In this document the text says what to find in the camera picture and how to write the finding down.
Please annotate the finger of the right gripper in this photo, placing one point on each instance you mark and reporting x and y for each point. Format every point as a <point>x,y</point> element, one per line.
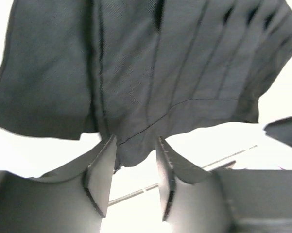
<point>280,130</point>

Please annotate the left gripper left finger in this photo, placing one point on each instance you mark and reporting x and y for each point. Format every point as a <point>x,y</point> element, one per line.
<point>70,199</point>

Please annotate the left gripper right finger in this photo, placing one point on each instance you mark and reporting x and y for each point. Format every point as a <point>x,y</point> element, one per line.
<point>222,200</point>

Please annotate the black pleated skirt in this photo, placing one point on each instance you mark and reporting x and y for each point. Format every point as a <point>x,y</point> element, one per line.
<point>138,69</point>

